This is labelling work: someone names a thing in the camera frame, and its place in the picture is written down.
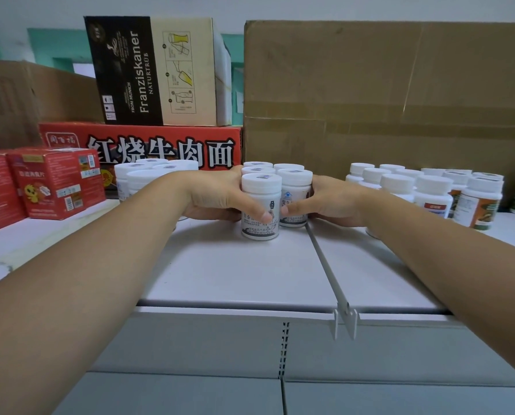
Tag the person's right hand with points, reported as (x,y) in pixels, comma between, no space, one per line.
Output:
(337,203)

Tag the person's left hand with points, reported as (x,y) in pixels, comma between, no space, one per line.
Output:
(212,194)

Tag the person's right thumb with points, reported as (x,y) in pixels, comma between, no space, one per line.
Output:
(297,206)

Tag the person's left thumb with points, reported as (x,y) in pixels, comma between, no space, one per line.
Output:
(251,210)

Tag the person's left forearm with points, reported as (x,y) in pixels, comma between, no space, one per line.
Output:
(89,276)

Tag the person's right forearm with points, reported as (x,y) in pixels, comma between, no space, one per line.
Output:
(448,263)

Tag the white metal shelf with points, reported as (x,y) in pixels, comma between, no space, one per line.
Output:
(240,272)

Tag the plain white capped bottle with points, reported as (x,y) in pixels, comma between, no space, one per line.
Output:
(125,177)
(184,165)
(143,179)
(164,167)
(151,161)

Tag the long red noodle carton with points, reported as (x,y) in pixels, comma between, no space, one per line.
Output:
(153,144)

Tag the group of white blue-label bottles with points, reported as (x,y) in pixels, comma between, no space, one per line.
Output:
(432,190)

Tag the large brown cardboard box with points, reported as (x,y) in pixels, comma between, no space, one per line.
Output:
(391,90)

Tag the black and cream beer carton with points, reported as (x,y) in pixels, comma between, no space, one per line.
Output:
(153,69)

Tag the worn brown cardboard box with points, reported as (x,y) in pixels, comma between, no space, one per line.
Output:
(28,103)

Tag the white shelf divider rail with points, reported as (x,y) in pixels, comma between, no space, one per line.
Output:
(331,272)

